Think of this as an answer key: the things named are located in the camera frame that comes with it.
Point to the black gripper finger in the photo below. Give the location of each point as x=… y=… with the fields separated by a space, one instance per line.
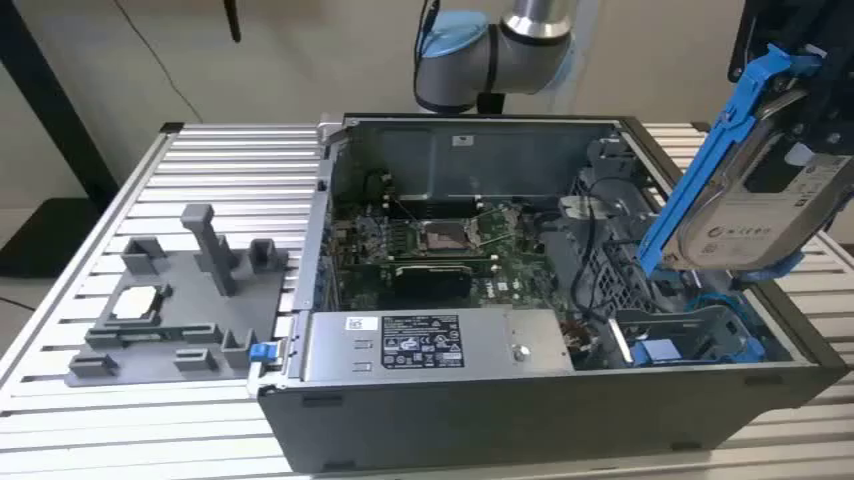
x=830 y=110

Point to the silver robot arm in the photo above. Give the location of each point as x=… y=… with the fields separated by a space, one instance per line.
x=467 y=65

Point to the grey perforated metal cage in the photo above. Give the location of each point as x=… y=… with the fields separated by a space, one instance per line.
x=617 y=280

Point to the green motherboard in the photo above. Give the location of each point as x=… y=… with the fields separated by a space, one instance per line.
x=527 y=280

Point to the CPU socket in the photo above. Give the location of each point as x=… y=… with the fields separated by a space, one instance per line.
x=443 y=237

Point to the black open PC case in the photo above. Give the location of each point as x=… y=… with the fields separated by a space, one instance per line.
x=467 y=425

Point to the silver power supply unit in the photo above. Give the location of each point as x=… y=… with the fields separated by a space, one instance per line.
x=334 y=345

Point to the black hanging rod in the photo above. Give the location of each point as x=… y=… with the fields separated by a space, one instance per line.
x=234 y=20

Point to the blue case latch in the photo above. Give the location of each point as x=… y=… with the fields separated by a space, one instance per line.
x=262 y=352

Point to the grey parts rack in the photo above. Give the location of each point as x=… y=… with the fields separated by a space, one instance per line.
x=200 y=300

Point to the silver CPU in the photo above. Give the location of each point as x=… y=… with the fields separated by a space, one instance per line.
x=136 y=302

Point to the black upright post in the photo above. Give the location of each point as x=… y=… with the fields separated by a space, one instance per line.
x=47 y=100

